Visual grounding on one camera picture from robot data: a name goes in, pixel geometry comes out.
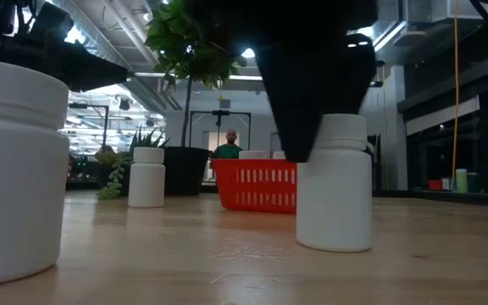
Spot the white plastic pill bottle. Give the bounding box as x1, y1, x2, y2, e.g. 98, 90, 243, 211
295, 113, 374, 253
238, 149, 271, 161
127, 147, 167, 208
0, 58, 71, 289

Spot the black tripod stand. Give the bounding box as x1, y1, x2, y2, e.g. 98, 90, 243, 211
211, 108, 231, 149

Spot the small potted succulent plant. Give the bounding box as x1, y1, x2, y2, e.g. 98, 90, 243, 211
94, 125, 172, 202

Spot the dark cylindrical container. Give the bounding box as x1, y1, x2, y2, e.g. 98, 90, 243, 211
466, 171, 481, 194

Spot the light green cylindrical container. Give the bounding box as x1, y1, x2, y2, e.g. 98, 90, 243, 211
454, 168, 469, 194

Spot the black rectangular rack frame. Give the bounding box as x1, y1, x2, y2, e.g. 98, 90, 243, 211
188, 109, 252, 149

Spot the person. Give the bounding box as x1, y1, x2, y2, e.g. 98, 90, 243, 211
212, 129, 245, 160

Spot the yellow cable with yellow plug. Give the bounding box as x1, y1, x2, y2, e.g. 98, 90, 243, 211
450, 0, 461, 190

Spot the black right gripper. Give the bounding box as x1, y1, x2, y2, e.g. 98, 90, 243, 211
192, 0, 379, 164

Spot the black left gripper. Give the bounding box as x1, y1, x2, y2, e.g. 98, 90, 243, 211
14, 3, 129, 92

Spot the red plastic mesh basket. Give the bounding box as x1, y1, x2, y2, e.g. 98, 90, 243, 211
209, 158, 299, 214

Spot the tall green leafy potted plant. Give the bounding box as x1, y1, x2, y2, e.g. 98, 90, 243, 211
144, 0, 247, 197

